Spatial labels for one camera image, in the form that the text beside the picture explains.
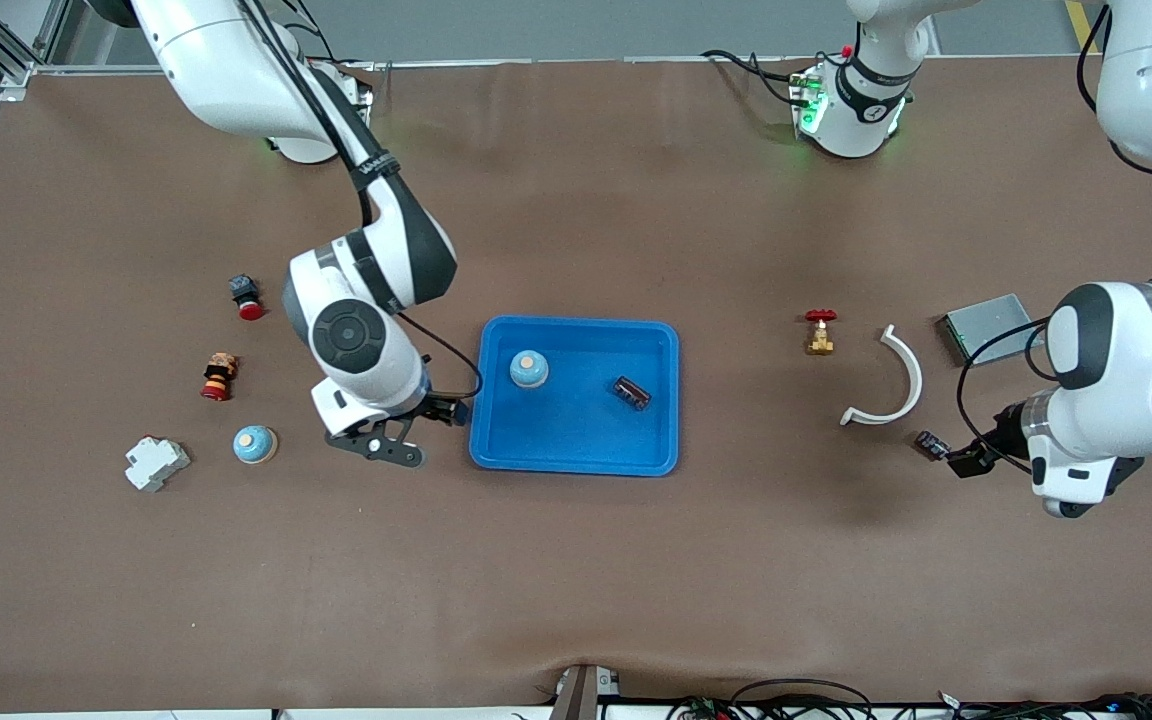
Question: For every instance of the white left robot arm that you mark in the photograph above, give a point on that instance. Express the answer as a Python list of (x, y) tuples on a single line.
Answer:
[(1136, 350)]

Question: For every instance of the grey metal power supply box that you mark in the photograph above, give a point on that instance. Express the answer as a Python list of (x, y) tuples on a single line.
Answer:
[(986, 325)]

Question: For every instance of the red yellow push button switch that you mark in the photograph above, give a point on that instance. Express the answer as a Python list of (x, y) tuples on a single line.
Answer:
[(219, 376)]

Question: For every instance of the blue plastic tray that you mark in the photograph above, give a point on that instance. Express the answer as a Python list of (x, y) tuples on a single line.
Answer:
[(576, 440)]

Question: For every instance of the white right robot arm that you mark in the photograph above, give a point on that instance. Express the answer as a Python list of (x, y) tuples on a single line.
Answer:
[(236, 80)]

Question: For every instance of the blue dome bell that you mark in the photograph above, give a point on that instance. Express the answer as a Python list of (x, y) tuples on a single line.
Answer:
[(529, 368), (255, 444)]

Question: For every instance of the black electrolytic capacitor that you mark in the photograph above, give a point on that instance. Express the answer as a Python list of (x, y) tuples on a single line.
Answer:
[(631, 392), (928, 442)]

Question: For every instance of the black red emergency stop button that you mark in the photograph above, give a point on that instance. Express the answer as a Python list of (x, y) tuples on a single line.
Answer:
[(246, 295)]

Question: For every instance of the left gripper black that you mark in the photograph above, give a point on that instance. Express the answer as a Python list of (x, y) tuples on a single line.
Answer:
[(1004, 428)]

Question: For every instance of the metal bracket at table edge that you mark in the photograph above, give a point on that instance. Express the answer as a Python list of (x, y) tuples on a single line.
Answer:
[(576, 695)]

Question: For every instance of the table cover mat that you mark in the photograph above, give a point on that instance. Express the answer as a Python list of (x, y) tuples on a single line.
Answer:
[(576, 560)]

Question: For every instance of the white circuit breaker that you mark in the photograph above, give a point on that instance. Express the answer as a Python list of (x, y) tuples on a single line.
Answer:
[(156, 464)]

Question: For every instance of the white curved plastic arc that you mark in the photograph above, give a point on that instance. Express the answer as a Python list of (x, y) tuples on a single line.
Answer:
[(914, 375)]

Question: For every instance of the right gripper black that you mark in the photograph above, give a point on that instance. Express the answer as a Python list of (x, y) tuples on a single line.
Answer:
[(439, 407)]

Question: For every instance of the aluminium frame profile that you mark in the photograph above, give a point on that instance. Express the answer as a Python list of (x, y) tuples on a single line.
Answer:
[(16, 72)]

